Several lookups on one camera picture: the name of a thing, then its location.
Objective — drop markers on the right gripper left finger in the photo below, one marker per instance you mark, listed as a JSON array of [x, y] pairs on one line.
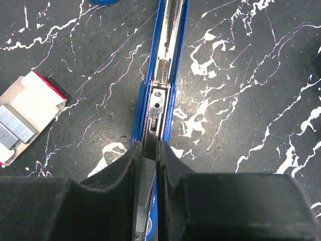
[[101, 207]]

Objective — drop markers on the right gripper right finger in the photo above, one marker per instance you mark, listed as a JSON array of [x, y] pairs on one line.
[[228, 206]]

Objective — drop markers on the staple tray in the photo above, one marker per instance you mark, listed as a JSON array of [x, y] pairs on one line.
[[37, 100]]

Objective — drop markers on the staples strip in box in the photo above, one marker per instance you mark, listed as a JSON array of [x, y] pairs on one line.
[[15, 129]]

